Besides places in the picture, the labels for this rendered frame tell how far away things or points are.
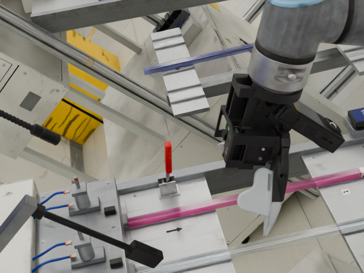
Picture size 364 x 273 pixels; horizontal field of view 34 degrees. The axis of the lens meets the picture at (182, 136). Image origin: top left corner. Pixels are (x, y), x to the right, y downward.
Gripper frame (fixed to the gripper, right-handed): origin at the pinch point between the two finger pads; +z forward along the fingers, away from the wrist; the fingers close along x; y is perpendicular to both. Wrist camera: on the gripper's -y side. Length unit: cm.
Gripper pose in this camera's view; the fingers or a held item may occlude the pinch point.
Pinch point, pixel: (254, 199)
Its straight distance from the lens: 88.7
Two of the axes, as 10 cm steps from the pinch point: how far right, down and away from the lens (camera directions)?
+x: 1.8, 5.9, -7.9
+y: -9.7, -0.3, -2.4
